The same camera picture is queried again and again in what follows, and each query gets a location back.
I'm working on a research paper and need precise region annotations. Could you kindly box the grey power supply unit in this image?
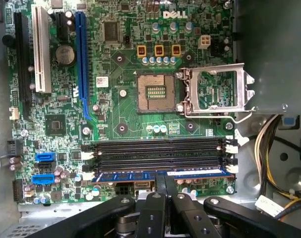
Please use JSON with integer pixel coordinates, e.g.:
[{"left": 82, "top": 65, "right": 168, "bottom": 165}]
[{"left": 233, "top": 0, "right": 301, "bottom": 116}]

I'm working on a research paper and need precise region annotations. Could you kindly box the white wire connector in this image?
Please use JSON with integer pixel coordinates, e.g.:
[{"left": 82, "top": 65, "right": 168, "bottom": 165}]
[{"left": 254, "top": 195, "right": 286, "bottom": 217}]

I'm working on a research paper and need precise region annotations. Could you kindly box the blue expansion slot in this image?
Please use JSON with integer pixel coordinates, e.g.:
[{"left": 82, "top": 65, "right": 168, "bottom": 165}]
[{"left": 74, "top": 10, "right": 92, "bottom": 120}]

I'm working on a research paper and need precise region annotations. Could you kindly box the black SATA port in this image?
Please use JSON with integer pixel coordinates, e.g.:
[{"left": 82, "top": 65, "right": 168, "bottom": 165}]
[{"left": 37, "top": 162, "right": 57, "bottom": 171}]

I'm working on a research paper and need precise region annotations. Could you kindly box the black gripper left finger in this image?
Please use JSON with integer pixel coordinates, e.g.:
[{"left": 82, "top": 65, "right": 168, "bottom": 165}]
[{"left": 28, "top": 173, "right": 168, "bottom": 238}]

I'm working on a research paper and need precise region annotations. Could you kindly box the locking lever wire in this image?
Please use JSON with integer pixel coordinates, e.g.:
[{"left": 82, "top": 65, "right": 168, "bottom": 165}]
[{"left": 182, "top": 108, "right": 255, "bottom": 124}]

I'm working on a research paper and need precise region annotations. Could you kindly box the white four-pin power socket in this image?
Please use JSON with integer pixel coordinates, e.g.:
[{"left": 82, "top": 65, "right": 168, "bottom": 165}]
[{"left": 197, "top": 34, "right": 212, "bottom": 50}]

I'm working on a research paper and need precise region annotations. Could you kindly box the blue SATA port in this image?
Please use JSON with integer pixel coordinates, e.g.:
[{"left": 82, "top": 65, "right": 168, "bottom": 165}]
[
  {"left": 35, "top": 152, "right": 57, "bottom": 162},
  {"left": 31, "top": 174, "right": 56, "bottom": 185}
]

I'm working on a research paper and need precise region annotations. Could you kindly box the RAM slot with white latches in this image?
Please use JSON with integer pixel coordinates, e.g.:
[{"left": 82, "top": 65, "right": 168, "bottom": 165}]
[
  {"left": 80, "top": 145, "right": 240, "bottom": 160},
  {"left": 81, "top": 162, "right": 240, "bottom": 180}
]

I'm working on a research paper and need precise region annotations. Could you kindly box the green Dell motherboard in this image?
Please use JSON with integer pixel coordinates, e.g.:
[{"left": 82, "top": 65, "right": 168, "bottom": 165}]
[{"left": 5, "top": 0, "right": 237, "bottom": 205}]

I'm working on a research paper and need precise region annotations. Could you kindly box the RAM slot with black latches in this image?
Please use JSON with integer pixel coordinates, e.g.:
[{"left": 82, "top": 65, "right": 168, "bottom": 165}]
[
  {"left": 81, "top": 155, "right": 239, "bottom": 172},
  {"left": 81, "top": 138, "right": 239, "bottom": 151}
]

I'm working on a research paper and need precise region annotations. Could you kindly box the power supply wire bundle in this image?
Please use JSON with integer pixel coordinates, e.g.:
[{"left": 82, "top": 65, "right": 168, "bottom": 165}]
[{"left": 253, "top": 114, "right": 301, "bottom": 221}]

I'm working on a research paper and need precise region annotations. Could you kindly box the blue RAM stick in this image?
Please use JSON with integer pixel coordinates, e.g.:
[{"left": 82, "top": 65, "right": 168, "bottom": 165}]
[{"left": 91, "top": 168, "right": 236, "bottom": 184}]

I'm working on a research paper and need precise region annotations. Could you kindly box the long black expansion slot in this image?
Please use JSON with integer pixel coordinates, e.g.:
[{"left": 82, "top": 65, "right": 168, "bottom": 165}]
[{"left": 13, "top": 11, "right": 34, "bottom": 120}]

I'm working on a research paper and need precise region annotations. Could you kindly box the black open PC case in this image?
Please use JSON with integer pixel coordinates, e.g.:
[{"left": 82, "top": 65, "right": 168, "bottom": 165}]
[{"left": 0, "top": 0, "right": 301, "bottom": 238}]

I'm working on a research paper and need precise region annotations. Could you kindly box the white expansion slot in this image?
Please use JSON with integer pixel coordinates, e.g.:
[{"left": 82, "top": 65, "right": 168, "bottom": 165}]
[{"left": 31, "top": 4, "right": 53, "bottom": 94}]

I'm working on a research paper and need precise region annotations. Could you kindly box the silver socket cover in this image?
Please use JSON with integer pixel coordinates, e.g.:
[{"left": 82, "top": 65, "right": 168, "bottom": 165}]
[{"left": 183, "top": 62, "right": 255, "bottom": 116}]

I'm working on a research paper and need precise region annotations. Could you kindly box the round coin battery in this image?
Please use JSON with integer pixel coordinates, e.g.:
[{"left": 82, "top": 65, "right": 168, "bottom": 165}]
[{"left": 55, "top": 44, "right": 76, "bottom": 66}]

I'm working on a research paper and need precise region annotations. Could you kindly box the short black expansion slot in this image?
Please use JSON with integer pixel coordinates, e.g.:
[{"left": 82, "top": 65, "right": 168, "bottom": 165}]
[{"left": 56, "top": 11, "right": 69, "bottom": 42}]

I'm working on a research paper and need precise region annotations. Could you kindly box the black chipset chip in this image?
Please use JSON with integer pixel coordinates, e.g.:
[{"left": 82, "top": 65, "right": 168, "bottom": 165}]
[{"left": 44, "top": 114, "right": 67, "bottom": 136}]

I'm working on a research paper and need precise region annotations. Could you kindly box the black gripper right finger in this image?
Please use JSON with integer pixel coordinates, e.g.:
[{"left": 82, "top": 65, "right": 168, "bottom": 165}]
[{"left": 165, "top": 173, "right": 301, "bottom": 238}]

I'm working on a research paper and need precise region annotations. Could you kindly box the CPU socket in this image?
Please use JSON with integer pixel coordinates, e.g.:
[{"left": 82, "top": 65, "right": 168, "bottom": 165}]
[{"left": 136, "top": 72, "right": 177, "bottom": 114}]

